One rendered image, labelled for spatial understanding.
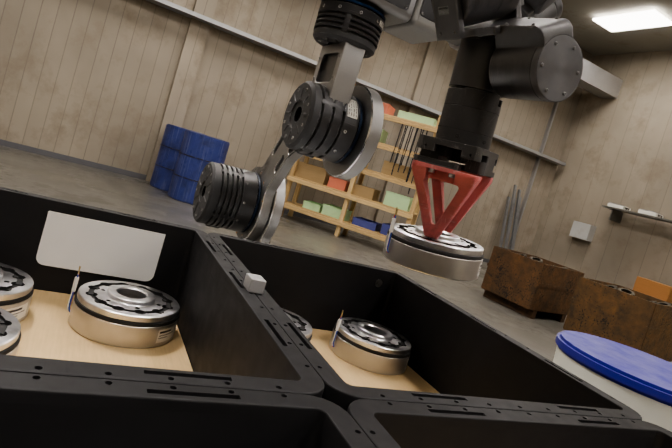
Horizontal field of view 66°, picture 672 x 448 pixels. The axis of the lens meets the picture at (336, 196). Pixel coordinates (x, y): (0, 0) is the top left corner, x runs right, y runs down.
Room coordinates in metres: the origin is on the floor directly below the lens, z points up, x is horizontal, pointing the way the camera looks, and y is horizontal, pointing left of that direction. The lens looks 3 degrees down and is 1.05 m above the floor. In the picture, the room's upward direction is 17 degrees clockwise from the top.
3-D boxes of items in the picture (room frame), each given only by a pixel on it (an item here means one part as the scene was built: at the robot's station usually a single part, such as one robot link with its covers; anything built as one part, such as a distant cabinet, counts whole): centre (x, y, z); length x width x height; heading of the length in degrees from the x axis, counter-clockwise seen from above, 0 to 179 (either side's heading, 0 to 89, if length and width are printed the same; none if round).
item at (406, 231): (0.55, -0.12, 1.01); 0.10 x 0.10 x 0.01
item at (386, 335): (0.66, -0.10, 0.86); 0.05 x 0.05 x 0.01
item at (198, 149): (7.57, 2.20, 0.48); 1.35 x 0.80 x 0.97; 28
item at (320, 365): (0.53, -0.08, 0.92); 0.40 x 0.30 x 0.02; 26
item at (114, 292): (0.53, 0.17, 0.86); 0.05 x 0.05 x 0.01
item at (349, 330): (0.66, -0.10, 0.86); 0.10 x 0.10 x 0.01
